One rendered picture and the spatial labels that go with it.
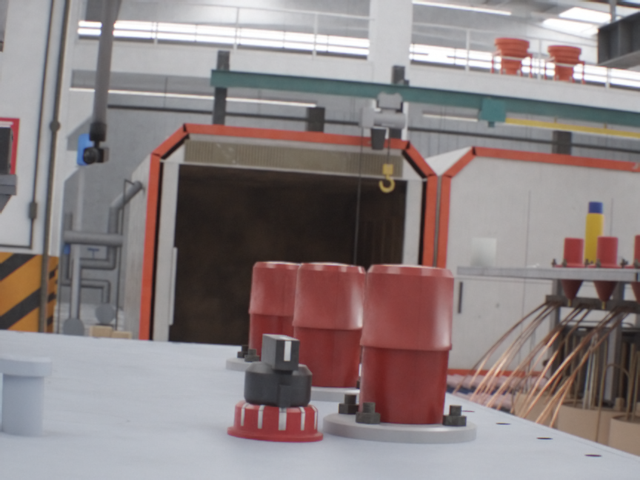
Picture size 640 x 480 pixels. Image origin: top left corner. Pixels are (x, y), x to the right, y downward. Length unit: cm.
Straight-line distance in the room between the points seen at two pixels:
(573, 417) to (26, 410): 315
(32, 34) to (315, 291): 1044
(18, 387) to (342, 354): 54
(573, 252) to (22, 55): 823
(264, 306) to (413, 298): 67
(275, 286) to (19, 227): 995
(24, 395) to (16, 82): 1081
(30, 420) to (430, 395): 33
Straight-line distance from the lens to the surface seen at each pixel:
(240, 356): 181
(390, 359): 110
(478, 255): 467
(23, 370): 96
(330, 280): 142
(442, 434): 109
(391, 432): 108
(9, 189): 154
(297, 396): 105
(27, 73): 1176
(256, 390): 105
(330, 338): 142
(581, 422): 400
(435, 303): 110
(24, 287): 1166
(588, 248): 481
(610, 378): 412
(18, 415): 97
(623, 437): 366
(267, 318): 175
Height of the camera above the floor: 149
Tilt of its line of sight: 1 degrees up
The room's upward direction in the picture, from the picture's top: 4 degrees clockwise
